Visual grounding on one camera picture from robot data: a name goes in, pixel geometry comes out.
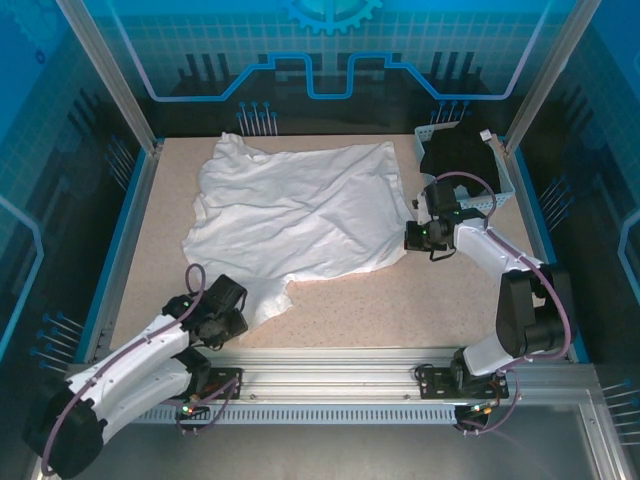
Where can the white garment tag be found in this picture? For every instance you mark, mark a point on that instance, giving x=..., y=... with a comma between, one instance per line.
x=485, y=135

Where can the aluminium frame post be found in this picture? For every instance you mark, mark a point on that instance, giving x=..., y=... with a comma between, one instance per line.
x=550, y=75
x=112, y=75

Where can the white t-shirt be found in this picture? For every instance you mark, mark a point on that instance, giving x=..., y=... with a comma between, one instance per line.
x=300, y=210

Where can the light blue perforated basket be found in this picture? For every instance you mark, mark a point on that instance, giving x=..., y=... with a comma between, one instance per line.
x=480, y=204

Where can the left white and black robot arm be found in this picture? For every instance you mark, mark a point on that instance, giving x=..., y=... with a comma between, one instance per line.
x=130, y=365

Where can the black garment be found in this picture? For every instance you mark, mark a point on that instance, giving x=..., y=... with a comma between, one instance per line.
x=460, y=155

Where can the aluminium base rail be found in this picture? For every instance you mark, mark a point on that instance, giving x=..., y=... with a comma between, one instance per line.
x=325, y=372

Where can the aluminium table side rail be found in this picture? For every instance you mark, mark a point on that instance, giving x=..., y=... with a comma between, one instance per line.
x=129, y=240

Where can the small circuit board with LEDs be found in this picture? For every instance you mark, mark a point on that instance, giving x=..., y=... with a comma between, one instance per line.
x=481, y=407
x=189, y=409

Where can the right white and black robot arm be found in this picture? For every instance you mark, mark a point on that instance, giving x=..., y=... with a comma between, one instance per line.
x=480, y=245

